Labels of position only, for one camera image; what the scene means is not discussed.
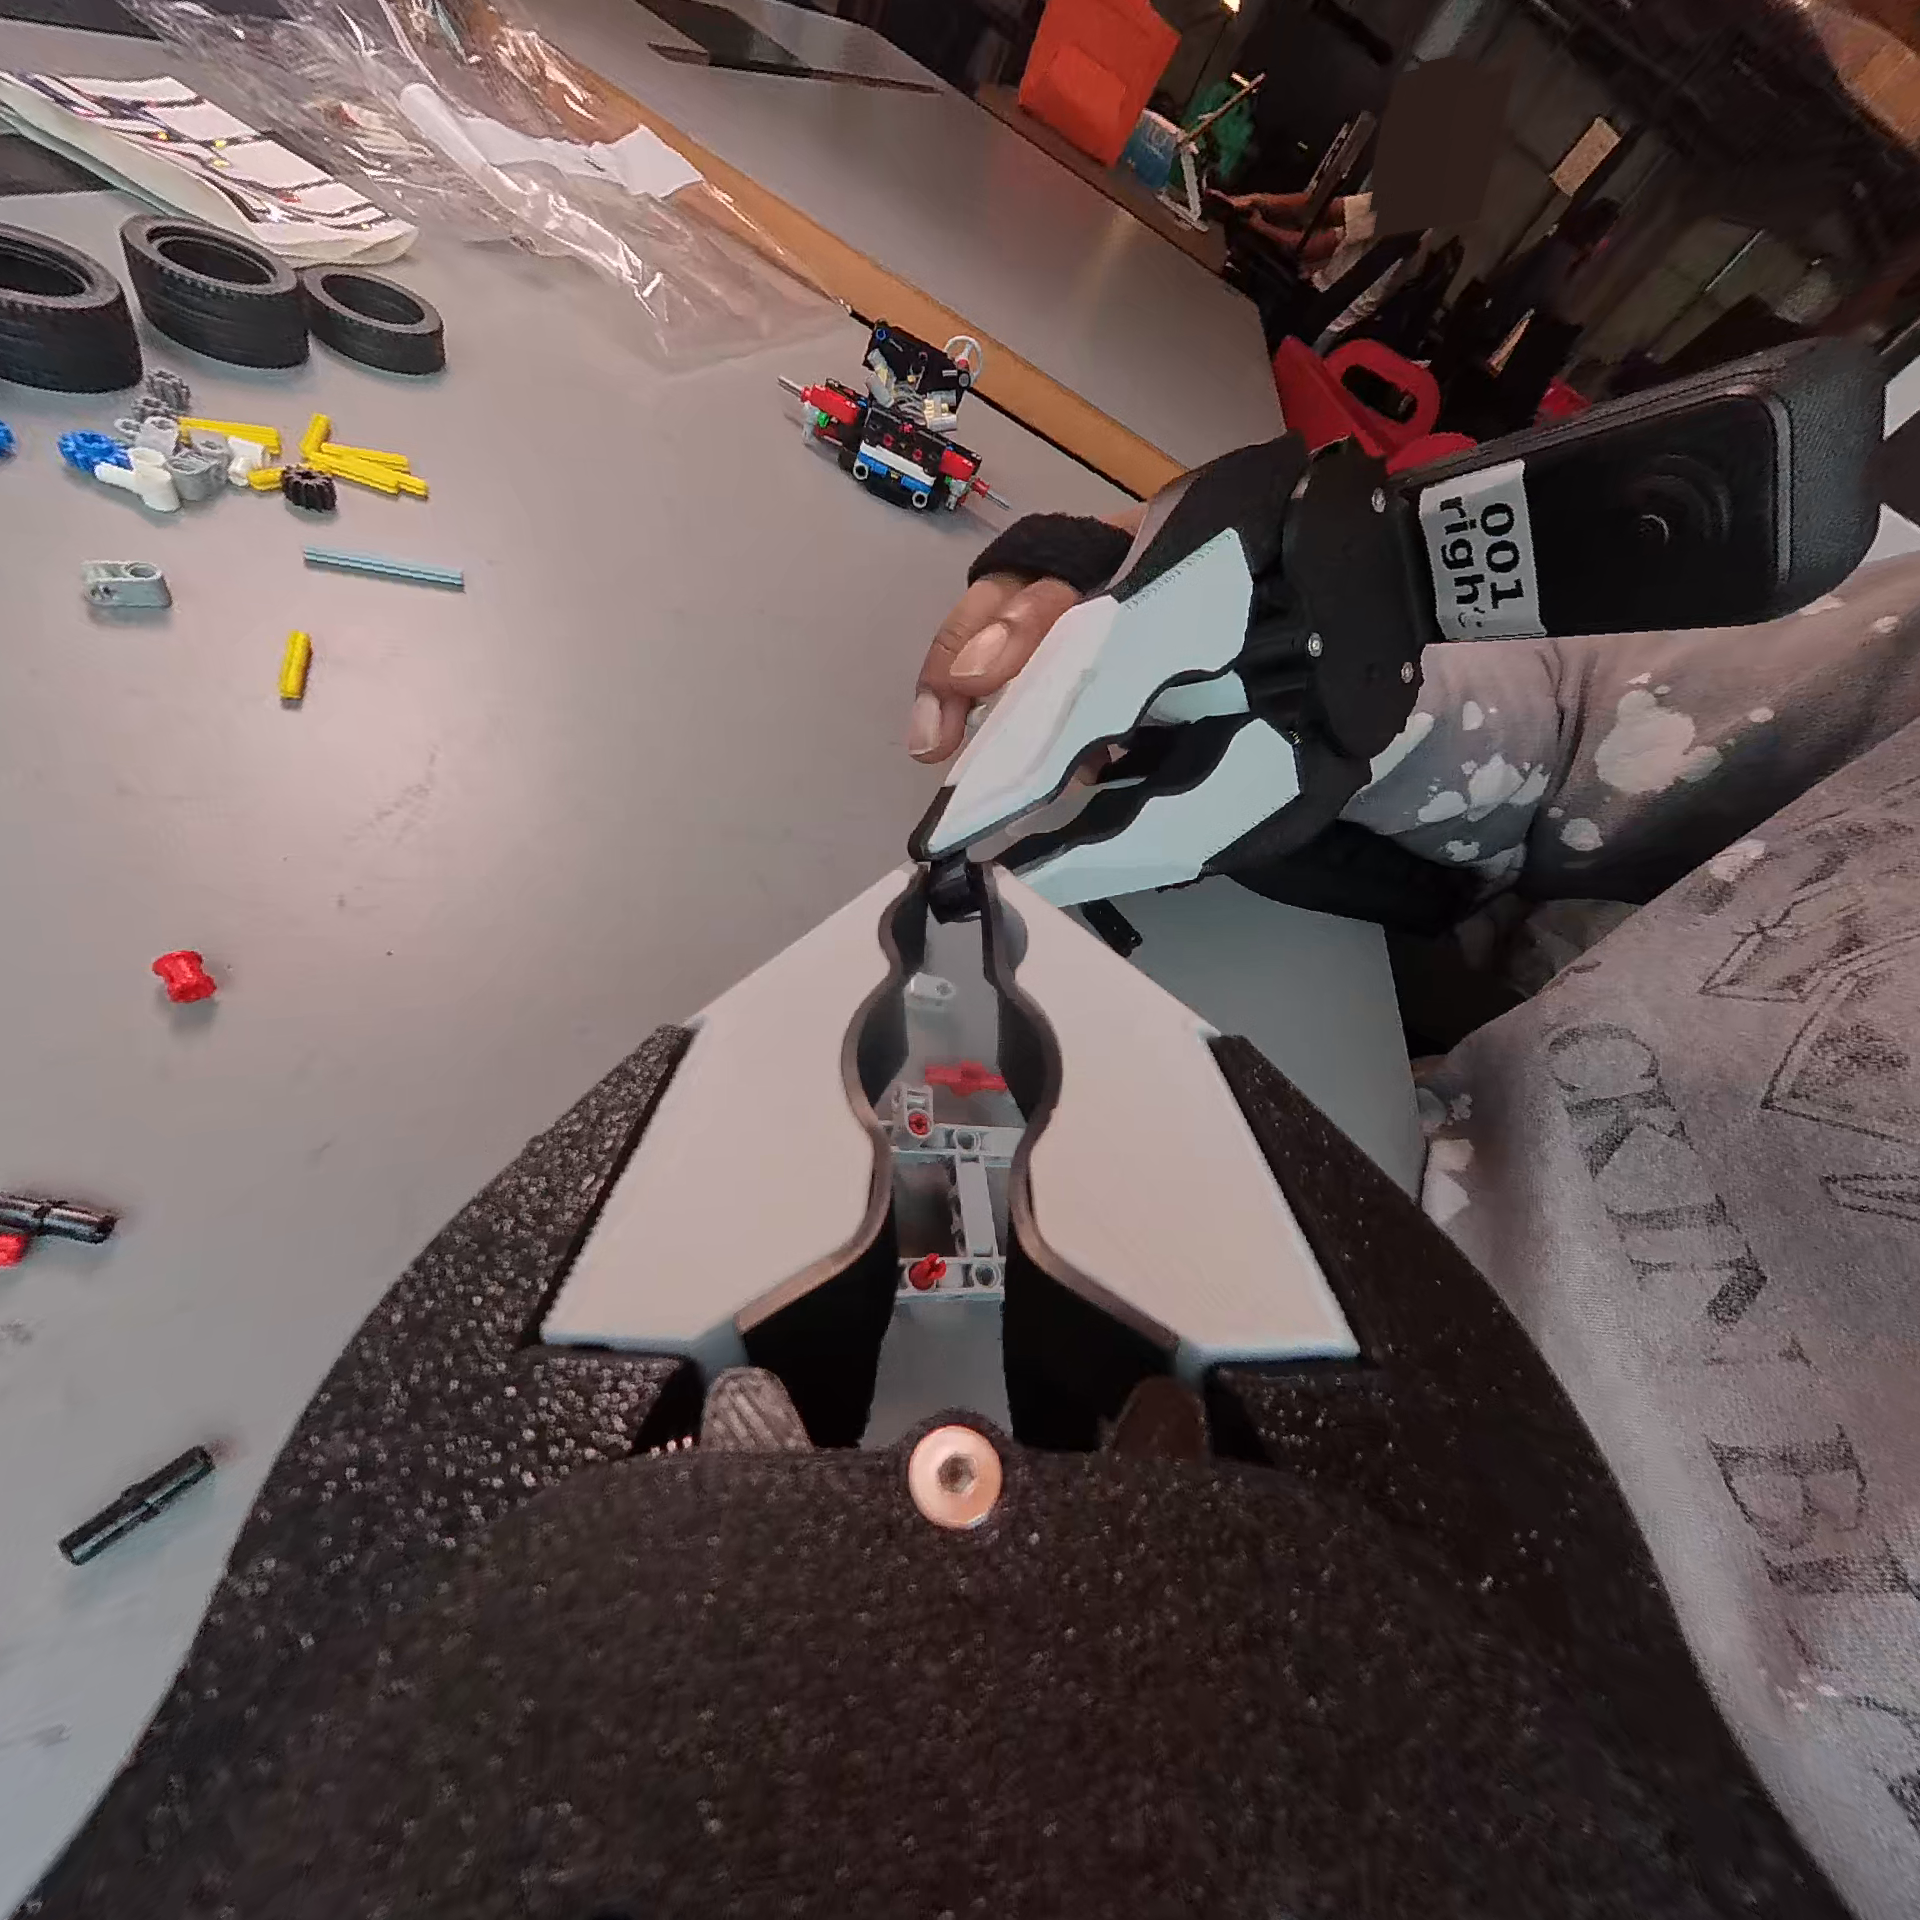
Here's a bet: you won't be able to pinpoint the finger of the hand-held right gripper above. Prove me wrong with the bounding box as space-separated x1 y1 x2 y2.
909 527 1280 865
989 698 1297 913

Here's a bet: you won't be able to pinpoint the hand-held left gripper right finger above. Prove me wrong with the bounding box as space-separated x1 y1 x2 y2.
978 866 1365 1384

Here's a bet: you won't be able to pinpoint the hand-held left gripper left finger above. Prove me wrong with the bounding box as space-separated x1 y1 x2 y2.
537 865 928 1363

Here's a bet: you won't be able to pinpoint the grey beam frame assembly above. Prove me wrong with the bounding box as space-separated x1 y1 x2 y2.
884 1083 1014 1311

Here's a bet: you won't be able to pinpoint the person's right forearm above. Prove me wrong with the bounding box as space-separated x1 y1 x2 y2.
1328 555 1920 909

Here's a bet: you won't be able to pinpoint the person's right hand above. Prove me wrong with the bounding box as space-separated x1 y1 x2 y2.
902 575 1119 762

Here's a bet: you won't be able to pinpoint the red plastic container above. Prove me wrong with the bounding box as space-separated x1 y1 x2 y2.
1270 336 1478 482

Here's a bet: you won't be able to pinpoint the small brick car assembly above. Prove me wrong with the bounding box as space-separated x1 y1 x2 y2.
777 317 1010 521

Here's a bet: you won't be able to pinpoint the person's grey printed sweatshirt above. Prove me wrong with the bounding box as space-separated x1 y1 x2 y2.
1416 721 1920 1920

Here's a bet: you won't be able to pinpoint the orange bin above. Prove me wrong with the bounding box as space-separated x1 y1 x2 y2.
1020 0 1182 168

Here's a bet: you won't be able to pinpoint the clear plastic bag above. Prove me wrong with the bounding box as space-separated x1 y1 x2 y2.
127 0 846 372

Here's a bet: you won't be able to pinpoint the long grey axle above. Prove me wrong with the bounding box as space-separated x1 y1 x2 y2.
302 547 465 592

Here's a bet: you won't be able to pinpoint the black flat mat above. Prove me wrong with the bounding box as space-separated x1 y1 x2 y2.
637 0 944 96

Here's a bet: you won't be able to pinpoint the sticker sheets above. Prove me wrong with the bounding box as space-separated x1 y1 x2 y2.
0 66 423 271

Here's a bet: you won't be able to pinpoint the black tape strip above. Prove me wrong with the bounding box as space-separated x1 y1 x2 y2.
0 132 113 200

